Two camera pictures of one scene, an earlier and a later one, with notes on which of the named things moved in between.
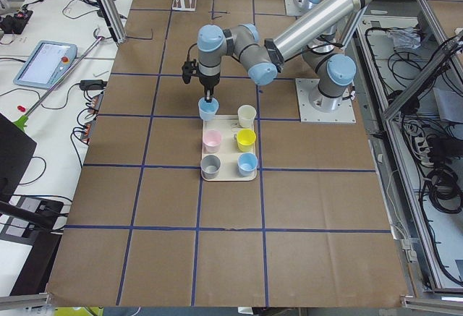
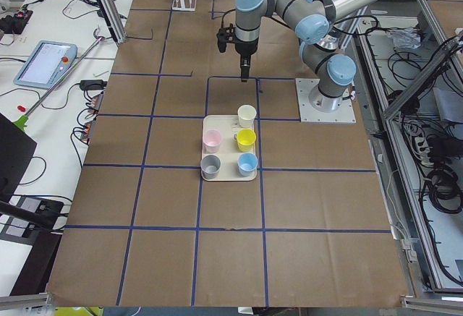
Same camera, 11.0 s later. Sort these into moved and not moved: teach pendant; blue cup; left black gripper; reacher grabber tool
Moved: left black gripper
Not moved: reacher grabber tool; teach pendant; blue cup
